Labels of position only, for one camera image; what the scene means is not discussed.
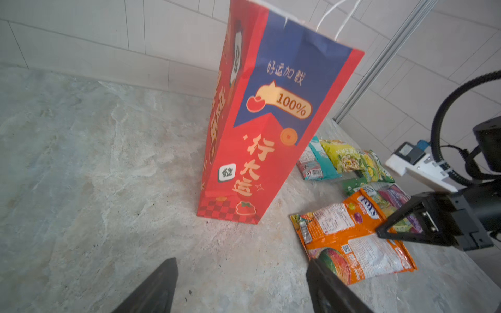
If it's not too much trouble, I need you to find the red paper gift bag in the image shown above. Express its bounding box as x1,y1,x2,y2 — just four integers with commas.
197,1,364,224

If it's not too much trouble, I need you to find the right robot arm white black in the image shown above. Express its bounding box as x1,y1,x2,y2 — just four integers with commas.
376,71,500,251

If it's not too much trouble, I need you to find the purple snack packet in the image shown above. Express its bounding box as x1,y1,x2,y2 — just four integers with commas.
378,185,422,233

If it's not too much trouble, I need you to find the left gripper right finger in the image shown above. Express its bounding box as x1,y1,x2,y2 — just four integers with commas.
306,259,373,313

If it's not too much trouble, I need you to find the teal snack packet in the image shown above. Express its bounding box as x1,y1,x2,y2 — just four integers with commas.
297,136,342,181

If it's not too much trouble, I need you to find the green mango tea candy packet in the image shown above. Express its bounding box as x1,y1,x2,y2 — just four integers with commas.
342,177,416,233

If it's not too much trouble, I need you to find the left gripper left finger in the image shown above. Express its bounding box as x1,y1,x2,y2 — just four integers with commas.
112,258,179,313

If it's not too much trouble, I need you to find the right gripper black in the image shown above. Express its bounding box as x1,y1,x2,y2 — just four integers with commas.
376,183,500,252

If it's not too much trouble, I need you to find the yellow green snack packet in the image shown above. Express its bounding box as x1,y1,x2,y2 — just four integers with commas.
320,140,366,173

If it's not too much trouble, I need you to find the orange snack packet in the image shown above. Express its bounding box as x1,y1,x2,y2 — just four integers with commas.
290,190,418,285

